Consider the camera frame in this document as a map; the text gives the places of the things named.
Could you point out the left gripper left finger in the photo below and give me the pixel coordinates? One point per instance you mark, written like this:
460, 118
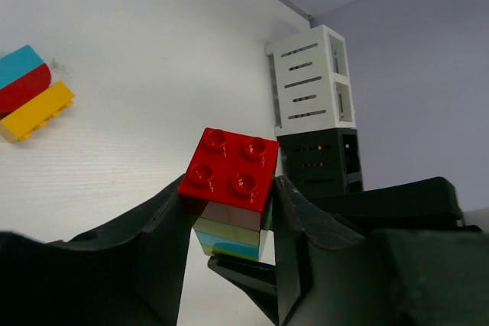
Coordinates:
127, 271

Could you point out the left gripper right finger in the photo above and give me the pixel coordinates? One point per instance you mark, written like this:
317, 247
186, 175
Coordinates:
329, 274

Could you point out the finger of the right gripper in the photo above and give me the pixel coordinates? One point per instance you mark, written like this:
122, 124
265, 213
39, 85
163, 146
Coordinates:
426, 204
256, 279

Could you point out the red green blue lego stack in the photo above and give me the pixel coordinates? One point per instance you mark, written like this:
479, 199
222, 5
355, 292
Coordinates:
226, 191

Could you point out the black slotted container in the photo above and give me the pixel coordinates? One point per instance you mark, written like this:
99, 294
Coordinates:
322, 163

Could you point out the white slotted container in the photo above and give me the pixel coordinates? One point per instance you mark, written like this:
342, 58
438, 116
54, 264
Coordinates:
312, 82

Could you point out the blue red yellow lego stack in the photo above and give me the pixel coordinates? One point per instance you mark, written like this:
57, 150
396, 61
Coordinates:
29, 97

